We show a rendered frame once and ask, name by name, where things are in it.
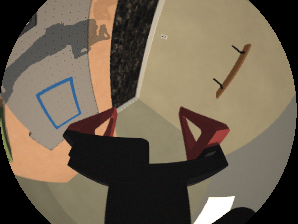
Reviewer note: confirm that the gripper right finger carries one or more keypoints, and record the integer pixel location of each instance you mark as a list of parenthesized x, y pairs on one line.
[(213, 132)]

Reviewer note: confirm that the blue tape outline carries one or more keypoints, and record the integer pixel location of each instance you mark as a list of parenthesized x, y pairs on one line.
[(51, 87)]

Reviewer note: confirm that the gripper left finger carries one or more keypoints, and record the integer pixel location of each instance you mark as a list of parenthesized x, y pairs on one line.
[(90, 124)]

